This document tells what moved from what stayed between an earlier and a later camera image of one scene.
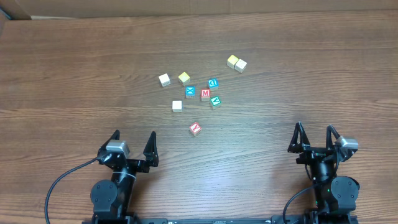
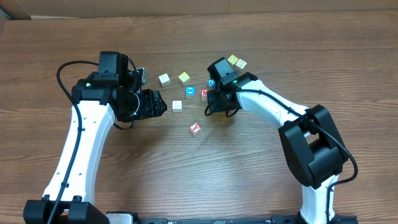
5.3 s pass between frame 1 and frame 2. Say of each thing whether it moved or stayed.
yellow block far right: stayed
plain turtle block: stayed
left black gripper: moved
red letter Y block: stayed
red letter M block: stayed
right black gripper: moved
